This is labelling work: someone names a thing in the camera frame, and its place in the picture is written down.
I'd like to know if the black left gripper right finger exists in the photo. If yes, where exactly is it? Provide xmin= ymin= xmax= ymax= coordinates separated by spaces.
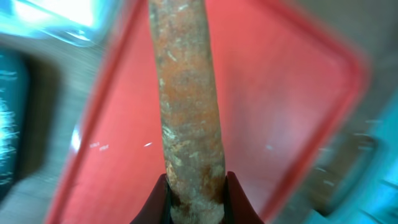
xmin=223 ymin=171 xmax=264 ymax=224

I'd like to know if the grey dishwasher rack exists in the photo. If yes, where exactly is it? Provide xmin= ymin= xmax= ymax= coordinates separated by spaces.
xmin=305 ymin=93 xmax=397 ymax=224

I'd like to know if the clear plastic bin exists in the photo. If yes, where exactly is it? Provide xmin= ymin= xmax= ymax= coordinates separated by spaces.
xmin=1 ymin=0 xmax=124 ymax=47

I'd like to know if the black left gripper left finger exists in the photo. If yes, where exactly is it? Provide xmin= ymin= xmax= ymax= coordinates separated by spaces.
xmin=130 ymin=174 xmax=172 ymax=224

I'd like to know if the orange carrot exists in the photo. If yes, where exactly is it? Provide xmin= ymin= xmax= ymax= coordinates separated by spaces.
xmin=148 ymin=0 xmax=225 ymax=223

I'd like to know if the red plastic tray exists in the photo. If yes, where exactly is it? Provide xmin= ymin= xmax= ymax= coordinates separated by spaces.
xmin=47 ymin=0 xmax=367 ymax=223

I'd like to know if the black waste tray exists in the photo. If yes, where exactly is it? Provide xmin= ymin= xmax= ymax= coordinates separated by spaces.
xmin=1 ymin=48 xmax=30 ymax=198

